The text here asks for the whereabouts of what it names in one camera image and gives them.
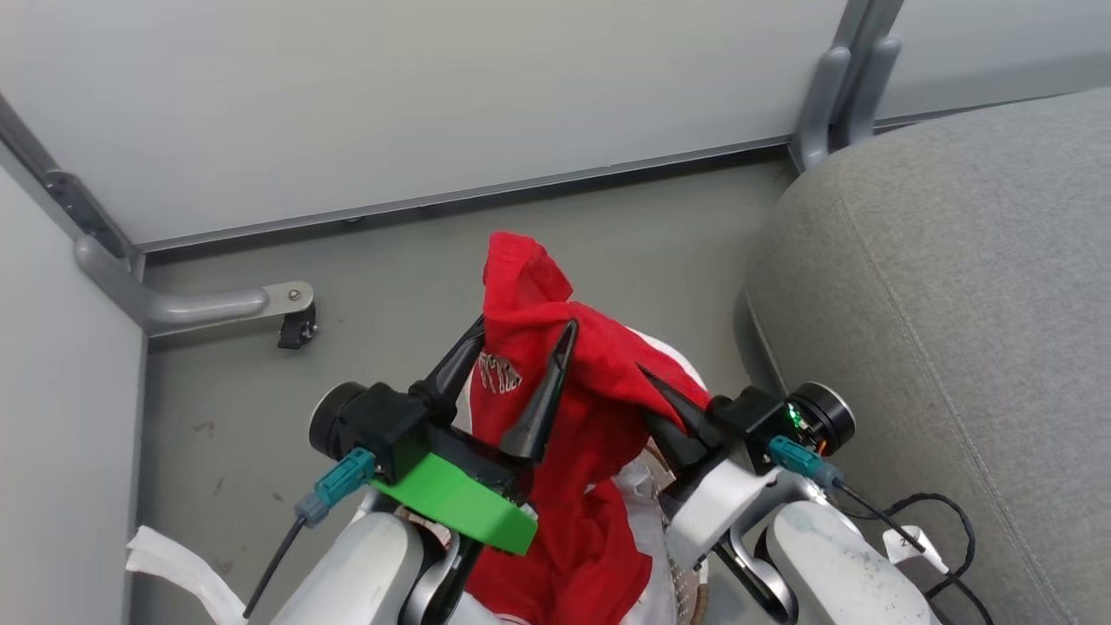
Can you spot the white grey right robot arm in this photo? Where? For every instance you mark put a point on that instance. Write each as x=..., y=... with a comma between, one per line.
x=833, y=573

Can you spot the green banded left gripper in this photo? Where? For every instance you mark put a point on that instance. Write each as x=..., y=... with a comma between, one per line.
x=456, y=503

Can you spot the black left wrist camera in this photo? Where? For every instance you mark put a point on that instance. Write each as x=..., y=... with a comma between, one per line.
x=382, y=425

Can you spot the white cloth in basket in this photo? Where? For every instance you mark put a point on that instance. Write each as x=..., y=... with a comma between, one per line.
x=647, y=529

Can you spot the dark grey partition frame rail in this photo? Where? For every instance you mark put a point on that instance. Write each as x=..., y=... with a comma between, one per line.
x=74, y=195

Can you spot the grey partition post bracket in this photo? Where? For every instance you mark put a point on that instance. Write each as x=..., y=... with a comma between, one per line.
x=846, y=82

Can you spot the red printed garment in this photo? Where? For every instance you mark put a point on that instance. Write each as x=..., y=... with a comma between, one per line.
x=573, y=521

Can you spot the grey fabric sofa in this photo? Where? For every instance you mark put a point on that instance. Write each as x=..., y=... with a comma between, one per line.
x=955, y=347

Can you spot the grey metal partition foot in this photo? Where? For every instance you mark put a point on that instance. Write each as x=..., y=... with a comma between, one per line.
x=200, y=305

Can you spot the white cloth strip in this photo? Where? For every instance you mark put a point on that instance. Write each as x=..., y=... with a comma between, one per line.
x=187, y=569

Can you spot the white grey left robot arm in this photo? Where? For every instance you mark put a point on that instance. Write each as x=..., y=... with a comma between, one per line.
x=364, y=573

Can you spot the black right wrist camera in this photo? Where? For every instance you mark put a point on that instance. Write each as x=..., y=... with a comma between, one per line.
x=807, y=421

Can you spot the black caster wheel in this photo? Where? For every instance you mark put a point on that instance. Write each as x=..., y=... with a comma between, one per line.
x=298, y=330

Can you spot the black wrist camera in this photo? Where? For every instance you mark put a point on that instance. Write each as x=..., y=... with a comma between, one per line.
x=807, y=421
x=382, y=425

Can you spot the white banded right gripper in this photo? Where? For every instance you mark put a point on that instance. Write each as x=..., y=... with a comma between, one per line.
x=716, y=503

